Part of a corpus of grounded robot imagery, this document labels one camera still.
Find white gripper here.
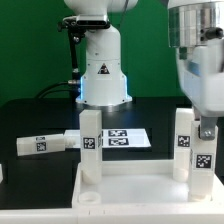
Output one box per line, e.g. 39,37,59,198
176,43,224,140

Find white desk tabletop tray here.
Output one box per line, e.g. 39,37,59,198
72,160,224,214

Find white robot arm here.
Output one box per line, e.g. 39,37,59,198
63,0,224,141

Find white marker sheet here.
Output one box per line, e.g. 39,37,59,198
64,129,151,148

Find white L-shaped fence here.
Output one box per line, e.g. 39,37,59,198
0,159,224,224

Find white piece at left edge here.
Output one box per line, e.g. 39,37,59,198
0,164,3,184

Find black cables behind base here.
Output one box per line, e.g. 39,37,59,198
34,79,82,100

